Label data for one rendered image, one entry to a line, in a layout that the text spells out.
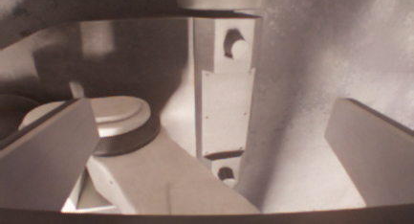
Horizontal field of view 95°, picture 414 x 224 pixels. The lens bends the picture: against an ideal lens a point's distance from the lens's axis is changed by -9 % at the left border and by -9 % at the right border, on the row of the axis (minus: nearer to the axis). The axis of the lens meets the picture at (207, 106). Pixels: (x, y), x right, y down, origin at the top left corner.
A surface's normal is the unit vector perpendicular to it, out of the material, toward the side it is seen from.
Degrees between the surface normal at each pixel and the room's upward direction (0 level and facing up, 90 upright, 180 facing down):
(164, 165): 90
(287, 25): 0
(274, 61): 0
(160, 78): 0
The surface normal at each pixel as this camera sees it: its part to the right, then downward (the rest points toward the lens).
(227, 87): 0.22, 0.47
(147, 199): 0.00, -0.88
